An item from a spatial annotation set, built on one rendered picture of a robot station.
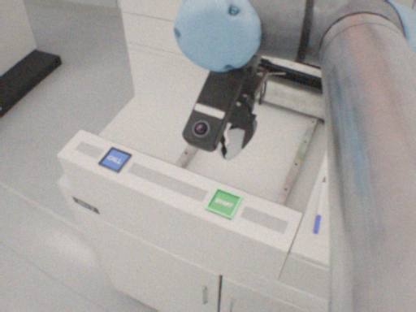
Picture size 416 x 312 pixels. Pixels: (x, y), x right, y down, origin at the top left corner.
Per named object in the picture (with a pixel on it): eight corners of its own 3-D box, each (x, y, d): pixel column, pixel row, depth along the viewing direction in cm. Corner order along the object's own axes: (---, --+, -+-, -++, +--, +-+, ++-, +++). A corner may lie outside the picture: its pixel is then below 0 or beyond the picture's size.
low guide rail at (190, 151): (238, 80, 121) (239, 73, 119) (244, 82, 121) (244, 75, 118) (161, 192, 91) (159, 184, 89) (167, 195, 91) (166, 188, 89)
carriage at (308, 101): (227, 73, 119) (227, 66, 117) (336, 106, 109) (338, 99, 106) (216, 86, 114) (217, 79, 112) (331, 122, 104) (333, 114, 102)
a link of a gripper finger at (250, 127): (254, 146, 58) (260, 103, 51) (251, 153, 57) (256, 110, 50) (227, 136, 59) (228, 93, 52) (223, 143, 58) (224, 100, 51)
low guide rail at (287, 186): (317, 105, 114) (318, 97, 111) (322, 106, 113) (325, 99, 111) (263, 233, 84) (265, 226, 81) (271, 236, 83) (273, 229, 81)
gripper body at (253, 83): (266, 101, 58) (275, 35, 49) (246, 136, 53) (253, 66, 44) (223, 88, 60) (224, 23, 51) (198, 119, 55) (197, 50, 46)
